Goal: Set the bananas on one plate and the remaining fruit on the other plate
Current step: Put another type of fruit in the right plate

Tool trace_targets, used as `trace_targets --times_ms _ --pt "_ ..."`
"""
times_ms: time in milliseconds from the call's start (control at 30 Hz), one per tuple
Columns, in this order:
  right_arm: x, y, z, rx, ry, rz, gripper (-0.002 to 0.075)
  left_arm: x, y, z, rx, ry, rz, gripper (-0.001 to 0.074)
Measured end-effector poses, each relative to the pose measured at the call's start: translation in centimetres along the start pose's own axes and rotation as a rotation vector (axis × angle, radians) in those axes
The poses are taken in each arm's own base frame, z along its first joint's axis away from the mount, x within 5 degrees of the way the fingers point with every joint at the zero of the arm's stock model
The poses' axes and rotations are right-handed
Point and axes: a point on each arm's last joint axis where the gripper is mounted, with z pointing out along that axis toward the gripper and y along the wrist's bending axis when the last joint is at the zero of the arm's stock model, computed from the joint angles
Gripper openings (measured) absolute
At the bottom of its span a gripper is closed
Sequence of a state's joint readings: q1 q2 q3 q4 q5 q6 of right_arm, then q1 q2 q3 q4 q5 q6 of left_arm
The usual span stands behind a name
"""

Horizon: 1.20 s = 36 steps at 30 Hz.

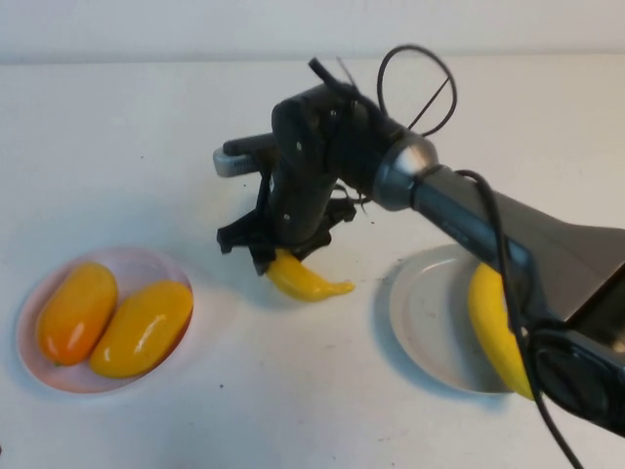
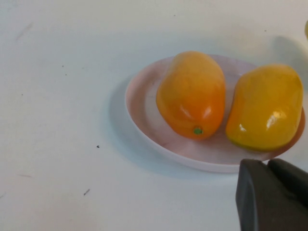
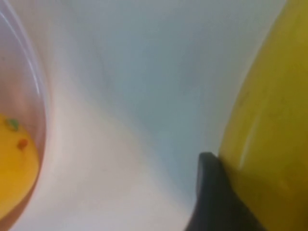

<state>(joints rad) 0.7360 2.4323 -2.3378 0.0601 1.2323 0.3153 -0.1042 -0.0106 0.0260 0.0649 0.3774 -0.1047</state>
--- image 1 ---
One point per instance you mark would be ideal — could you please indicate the yellow banana vivid green tip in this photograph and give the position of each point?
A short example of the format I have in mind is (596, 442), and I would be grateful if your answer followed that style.
(488, 317)

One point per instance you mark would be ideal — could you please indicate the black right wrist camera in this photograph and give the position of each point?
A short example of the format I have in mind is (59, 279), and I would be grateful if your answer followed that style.
(239, 158)

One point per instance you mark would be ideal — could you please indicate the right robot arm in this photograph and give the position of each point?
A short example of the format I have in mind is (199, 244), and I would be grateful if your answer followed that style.
(464, 215)

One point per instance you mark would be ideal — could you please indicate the pale blue round plate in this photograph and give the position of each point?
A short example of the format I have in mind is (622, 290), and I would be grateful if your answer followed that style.
(429, 322)

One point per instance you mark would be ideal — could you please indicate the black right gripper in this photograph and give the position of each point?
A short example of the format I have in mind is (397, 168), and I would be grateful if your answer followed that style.
(293, 215)

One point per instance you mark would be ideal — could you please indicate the thin black zip tie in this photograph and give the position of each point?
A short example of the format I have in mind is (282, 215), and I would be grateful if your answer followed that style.
(429, 102)

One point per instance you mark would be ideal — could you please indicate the deep orange plastic mango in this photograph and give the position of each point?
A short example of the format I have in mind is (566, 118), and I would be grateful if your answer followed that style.
(78, 312)

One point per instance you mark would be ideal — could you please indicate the pale pink round plate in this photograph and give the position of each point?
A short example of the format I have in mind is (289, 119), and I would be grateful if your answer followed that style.
(137, 261)

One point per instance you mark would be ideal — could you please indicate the golden yellow plastic mango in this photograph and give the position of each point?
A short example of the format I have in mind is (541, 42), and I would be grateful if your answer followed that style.
(141, 332)

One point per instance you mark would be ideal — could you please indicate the yellow banana faint green tip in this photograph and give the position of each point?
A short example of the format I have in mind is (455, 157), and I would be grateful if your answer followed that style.
(303, 285)

